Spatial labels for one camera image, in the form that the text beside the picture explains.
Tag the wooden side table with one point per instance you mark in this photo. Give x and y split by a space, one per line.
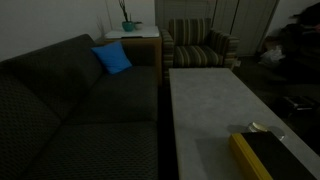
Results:
146 50

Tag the striped armchair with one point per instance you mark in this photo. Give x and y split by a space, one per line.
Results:
196 50

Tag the blue pillow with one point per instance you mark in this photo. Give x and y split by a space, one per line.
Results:
112 57

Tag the white board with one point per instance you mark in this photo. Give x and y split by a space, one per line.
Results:
140 32

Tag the small white pot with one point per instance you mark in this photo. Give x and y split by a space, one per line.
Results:
138 25

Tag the plant in teal pot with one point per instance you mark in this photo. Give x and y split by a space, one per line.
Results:
127 26

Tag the dark grey sofa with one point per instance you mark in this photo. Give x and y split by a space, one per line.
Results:
66 116

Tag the white plastic bag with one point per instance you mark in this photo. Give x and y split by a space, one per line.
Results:
271 57

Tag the black book with yellow spine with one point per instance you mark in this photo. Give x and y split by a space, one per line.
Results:
276 156

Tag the black bag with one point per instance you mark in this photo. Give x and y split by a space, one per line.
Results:
303 40

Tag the black box with silver frame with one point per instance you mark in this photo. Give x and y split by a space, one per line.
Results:
298 102

